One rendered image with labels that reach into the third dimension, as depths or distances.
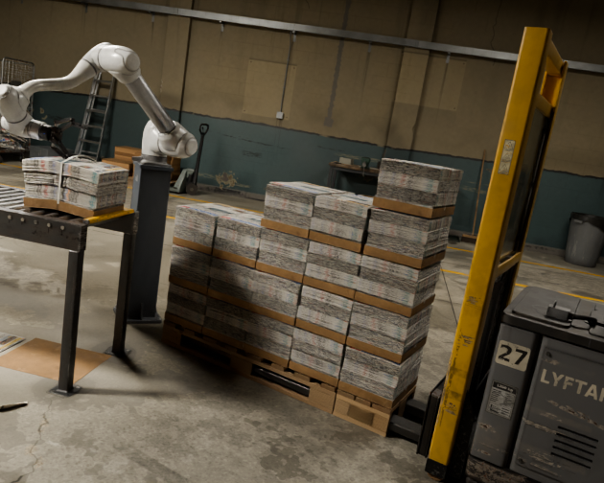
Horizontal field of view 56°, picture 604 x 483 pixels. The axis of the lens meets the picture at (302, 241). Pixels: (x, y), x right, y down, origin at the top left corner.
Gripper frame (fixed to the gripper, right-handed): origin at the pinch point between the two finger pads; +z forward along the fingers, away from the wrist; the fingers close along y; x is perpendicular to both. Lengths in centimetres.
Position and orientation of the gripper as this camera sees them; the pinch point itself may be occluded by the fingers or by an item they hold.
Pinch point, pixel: (81, 142)
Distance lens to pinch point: 293.3
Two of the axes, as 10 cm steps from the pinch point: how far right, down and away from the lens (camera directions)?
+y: -2.4, 9.5, 2.2
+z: 9.5, 2.7, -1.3
